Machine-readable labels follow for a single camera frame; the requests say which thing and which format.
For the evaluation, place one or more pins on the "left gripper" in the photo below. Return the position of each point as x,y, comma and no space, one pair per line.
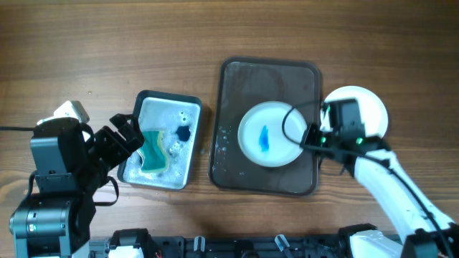
120,150

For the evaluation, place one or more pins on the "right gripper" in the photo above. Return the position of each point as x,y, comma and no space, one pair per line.
308,139

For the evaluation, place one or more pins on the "green yellow sponge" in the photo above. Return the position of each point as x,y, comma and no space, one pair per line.
152,152

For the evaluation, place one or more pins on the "white plate top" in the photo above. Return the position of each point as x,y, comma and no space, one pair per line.
269,133

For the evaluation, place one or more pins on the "white plate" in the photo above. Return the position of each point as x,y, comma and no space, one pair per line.
269,133
373,113

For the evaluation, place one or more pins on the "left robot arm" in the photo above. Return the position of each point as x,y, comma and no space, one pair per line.
72,163

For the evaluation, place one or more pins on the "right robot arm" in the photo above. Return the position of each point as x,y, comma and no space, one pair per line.
352,133

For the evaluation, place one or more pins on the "black metal water tray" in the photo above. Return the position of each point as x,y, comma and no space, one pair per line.
169,123

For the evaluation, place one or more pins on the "brown plastic tray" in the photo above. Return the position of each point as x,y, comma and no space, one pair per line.
248,81

